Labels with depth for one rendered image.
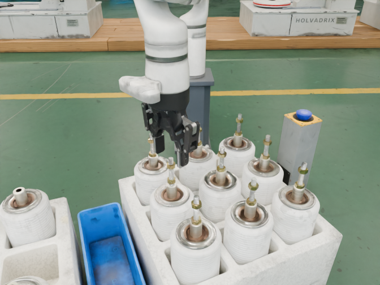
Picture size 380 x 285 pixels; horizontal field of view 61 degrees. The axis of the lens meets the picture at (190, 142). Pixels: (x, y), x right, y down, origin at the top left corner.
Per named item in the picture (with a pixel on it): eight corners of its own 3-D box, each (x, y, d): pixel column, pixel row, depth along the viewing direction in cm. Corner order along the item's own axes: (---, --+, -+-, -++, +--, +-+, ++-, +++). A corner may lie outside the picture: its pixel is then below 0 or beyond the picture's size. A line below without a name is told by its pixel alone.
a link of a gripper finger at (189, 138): (185, 124, 54) (180, 149, 58) (192, 130, 54) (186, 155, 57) (196, 119, 56) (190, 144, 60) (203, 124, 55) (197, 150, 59)
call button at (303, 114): (292, 117, 87) (293, 110, 86) (303, 114, 89) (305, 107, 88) (302, 123, 84) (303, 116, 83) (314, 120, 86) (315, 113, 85)
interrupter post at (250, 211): (255, 211, 65) (257, 199, 64) (255, 220, 63) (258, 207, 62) (243, 210, 66) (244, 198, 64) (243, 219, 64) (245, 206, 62)
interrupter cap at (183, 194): (151, 188, 72) (151, 186, 71) (184, 182, 73) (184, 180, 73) (158, 211, 65) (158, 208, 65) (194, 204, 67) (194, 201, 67)
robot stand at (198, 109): (174, 135, 140) (172, 68, 124) (208, 134, 141) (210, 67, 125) (174, 154, 128) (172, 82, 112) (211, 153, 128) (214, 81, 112)
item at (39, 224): (22, 250, 79) (-1, 193, 70) (63, 238, 82) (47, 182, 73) (20, 282, 72) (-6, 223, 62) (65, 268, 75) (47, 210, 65)
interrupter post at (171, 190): (165, 193, 70) (164, 181, 68) (176, 191, 71) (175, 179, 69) (168, 201, 68) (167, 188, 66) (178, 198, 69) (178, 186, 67)
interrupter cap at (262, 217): (267, 203, 67) (267, 201, 67) (270, 231, 61) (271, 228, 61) (230, 201, 68) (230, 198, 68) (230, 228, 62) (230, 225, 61)
